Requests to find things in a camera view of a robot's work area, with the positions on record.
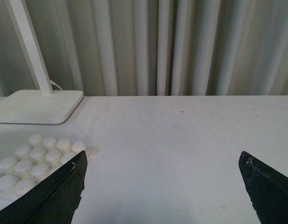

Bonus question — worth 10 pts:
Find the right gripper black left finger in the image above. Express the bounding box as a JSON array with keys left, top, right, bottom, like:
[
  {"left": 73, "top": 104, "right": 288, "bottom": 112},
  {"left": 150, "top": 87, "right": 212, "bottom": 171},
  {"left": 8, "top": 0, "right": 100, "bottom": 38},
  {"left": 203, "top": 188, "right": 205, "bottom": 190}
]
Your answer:
[{"left": 0, "top": 151, "right": 88, "bottom": 224}]

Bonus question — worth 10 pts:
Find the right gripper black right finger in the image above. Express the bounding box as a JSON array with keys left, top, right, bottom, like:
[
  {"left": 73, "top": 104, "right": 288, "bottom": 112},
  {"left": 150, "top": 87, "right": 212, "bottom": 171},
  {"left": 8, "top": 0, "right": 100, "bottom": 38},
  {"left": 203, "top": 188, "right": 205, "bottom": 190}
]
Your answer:
[{"left": 238, "top": 151, "right": 288, "bottom": 224}]

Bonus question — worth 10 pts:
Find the white studded base plate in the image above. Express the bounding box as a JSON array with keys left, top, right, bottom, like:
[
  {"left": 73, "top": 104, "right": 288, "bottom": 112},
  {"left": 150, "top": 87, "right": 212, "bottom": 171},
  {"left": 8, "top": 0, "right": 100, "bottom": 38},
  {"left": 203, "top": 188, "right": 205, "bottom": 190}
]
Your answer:
[{"left": 0, "top": 134, "right": 99, "bottom": 202}]

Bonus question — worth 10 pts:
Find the white desk lamp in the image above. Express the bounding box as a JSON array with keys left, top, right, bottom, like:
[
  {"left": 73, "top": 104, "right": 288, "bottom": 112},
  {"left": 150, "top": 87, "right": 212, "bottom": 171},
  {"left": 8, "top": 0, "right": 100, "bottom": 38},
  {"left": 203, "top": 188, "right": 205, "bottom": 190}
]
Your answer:
[{"left": 0, "top": 0, "right": 84, "bottom": 125}]

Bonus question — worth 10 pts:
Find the grey pleated curtain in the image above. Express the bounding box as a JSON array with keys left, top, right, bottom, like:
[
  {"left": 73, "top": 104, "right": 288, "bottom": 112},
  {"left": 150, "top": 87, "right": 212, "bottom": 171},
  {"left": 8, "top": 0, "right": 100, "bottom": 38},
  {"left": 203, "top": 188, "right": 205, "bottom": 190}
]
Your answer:
[{"left": 0, "top": 0, "right": 288, "bottom": 97}]

